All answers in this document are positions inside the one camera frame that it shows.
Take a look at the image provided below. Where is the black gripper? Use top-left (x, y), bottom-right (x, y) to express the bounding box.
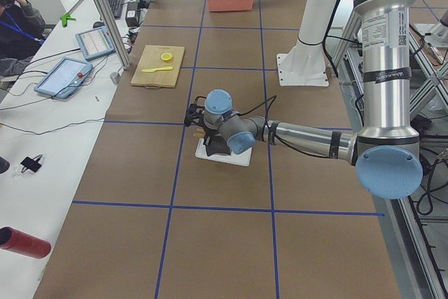
top-left (203, 128), bottom-right (221, 146)

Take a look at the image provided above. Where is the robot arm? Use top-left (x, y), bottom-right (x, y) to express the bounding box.
top-left (197, 0), bottom-right (423, 199)

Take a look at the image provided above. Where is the white rectangular tray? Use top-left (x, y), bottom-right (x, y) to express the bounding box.
top-left (195, 138), bottom-right (252, 167)

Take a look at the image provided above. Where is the yellow plastic knife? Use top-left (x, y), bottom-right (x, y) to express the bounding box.
top-left (141, 66), bottom-right (174, 73)

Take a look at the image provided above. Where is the yellow lemon slice toy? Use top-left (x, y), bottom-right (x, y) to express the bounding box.
top-left (160, 53), bottom-right (173, 62)

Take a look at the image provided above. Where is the bamboo cutting board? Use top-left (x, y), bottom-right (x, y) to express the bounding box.
top-left (131, 45), bottom-right (185, 88)

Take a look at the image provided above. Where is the black power adapter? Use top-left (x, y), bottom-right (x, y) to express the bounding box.
top-left (125, 1), bottom-right (140, 27)

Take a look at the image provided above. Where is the blue teach pendant far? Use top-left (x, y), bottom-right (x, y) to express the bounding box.
top-left (75, 27), bottom-right (115, 61)

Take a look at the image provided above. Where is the blue teach pendant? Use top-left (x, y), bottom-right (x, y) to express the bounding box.
top-left (34, 57), bottom-right (93, 99)
top-left (75, 27), bottom-right (115, 61)

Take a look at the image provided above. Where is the blue teach pendant near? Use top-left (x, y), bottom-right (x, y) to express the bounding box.
top-left (34, 57), bottom-right (93, 99)

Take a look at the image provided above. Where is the green plastic clamp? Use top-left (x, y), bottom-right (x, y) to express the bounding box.
top-left (60, 13), bottom-right (76, 28)

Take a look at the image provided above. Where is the seated person dark jacket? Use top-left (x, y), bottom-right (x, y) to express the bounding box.
top-left (1, 0), bottom-right (46, 77)

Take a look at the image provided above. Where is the red cylindrical bottle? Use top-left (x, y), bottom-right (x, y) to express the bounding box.
top-left (1, 227), bottom-right (51, 259)

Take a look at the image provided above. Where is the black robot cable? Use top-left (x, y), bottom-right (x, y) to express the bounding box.
top-left (229, 94), bottom-right (351, 160)

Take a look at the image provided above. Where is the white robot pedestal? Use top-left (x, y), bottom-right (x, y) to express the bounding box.
top-left (276, 0), bottom-right (337, 87)

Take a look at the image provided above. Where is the aluminium frame post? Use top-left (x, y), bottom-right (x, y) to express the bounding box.
top-left (94, 0), bottom-right (131, 70)

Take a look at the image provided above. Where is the small black device with cable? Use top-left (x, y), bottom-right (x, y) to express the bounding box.
top-left (20, 155), bottom-right (42, 173)

